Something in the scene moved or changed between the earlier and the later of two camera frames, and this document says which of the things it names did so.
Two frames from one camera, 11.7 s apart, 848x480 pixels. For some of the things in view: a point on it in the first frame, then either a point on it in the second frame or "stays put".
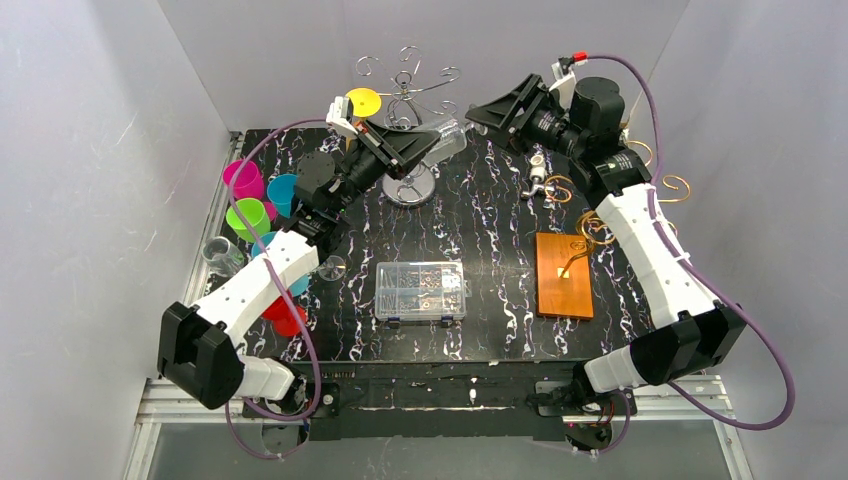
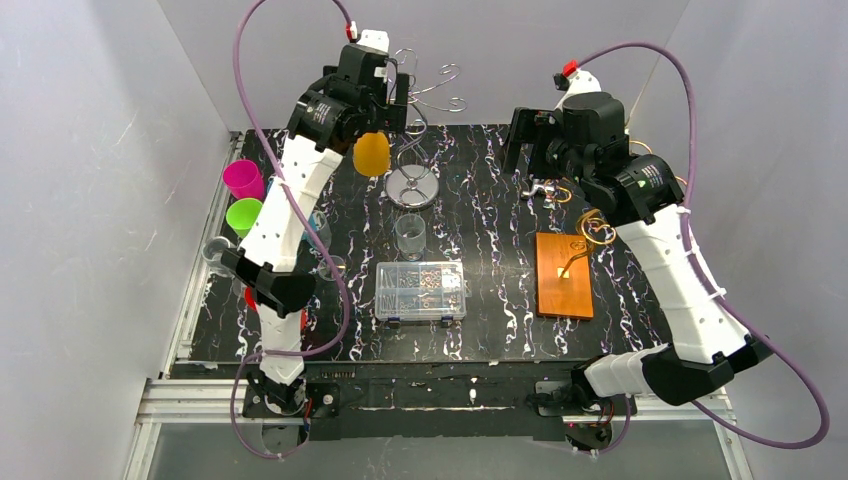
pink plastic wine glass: x=248 y=183 stays put
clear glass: x=453 y=139 -> x=410 y=232
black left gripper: x=382 y=151 -> x=395 y=91
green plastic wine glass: x=254 y=213 stays put
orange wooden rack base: x=564 y=276 stays put
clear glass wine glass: x=222 y=257 stays put
